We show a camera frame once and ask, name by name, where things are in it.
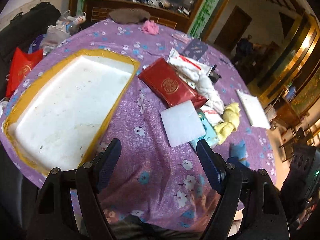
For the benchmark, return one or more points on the small wet wipe packet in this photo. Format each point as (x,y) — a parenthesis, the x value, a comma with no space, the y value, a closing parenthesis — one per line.
(211,116)

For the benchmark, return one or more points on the blue plush toy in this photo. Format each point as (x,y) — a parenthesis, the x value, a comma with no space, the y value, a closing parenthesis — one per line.
(237,150)

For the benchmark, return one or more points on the brown knitted hat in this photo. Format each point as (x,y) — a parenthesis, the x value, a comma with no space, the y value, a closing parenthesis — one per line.
(127,16)

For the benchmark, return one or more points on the red tissue packet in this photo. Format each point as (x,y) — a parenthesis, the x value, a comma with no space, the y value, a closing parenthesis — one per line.
(167,82)

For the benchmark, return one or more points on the purple floral tablecloth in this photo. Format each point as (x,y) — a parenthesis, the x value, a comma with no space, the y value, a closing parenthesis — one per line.
(150,105)

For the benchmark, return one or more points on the dark card phone stand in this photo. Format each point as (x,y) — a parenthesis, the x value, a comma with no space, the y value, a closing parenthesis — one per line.
(195,48)

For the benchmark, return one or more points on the black plastic object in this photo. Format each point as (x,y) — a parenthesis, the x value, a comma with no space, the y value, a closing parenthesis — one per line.
(214,76)

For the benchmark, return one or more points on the large wet wipe packet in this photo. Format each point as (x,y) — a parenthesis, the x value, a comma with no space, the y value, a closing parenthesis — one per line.
(175,55)

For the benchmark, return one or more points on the yellow towel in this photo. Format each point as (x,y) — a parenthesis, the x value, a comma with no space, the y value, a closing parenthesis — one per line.
(228,122)

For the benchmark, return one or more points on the teal tissue pack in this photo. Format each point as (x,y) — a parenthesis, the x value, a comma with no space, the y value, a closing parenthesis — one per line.
(208,135)

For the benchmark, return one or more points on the black bag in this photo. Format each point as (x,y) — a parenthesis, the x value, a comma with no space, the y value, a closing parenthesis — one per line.
(30,17)

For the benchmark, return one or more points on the wooden cabinet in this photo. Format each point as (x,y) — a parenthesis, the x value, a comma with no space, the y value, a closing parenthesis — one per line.
(125,5)

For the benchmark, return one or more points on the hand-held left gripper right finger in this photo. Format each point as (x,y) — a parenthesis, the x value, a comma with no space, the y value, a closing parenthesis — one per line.
(210,167)

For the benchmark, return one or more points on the clear plastic bag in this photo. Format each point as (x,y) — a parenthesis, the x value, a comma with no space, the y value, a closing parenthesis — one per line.
(70,22)

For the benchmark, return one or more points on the white plastic bag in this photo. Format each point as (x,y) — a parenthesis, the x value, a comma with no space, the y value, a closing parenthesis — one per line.
(55,36)

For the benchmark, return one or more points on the white towel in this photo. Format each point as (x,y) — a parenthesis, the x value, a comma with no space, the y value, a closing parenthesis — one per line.
(207,87)

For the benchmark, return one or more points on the white tray with gold rim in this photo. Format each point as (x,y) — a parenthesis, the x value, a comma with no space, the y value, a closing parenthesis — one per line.
(70,105)

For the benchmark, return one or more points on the red plastic bag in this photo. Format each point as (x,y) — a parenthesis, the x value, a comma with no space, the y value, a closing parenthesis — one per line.
(21,70)

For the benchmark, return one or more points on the brown wooden door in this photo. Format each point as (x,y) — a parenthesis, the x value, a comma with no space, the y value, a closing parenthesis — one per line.
(232,27)

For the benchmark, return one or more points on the pink fluffy cloth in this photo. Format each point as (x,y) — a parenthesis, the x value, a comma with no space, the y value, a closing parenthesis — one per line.
(150,27)

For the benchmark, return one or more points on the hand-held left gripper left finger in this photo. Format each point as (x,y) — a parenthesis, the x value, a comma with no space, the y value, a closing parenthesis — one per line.
(110,162)

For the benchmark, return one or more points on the white flat pad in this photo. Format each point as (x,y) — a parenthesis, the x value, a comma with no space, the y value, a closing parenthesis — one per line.
(252,107)

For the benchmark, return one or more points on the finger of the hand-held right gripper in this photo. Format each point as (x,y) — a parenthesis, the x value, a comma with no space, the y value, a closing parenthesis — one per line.
(233,161)

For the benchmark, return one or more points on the white square foam pad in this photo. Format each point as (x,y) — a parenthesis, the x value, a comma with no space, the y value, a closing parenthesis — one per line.
(182,122)

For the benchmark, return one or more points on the pink packet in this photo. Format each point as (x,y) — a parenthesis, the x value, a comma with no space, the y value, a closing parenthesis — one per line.
(182,37)

